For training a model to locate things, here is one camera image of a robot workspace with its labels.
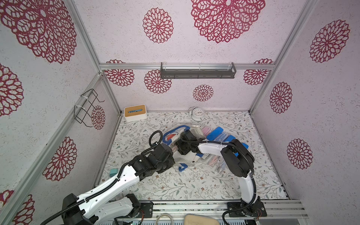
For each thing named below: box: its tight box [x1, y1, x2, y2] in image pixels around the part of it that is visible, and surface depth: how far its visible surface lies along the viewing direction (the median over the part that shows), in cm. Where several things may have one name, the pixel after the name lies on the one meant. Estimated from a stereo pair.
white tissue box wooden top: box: [123, 104, 148, 122], surface depth 118 cm
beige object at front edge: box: [183, 213, 220, 225], surface depth 69 cm
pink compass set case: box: [201, 126, 212, 136], surface depth 110 cm
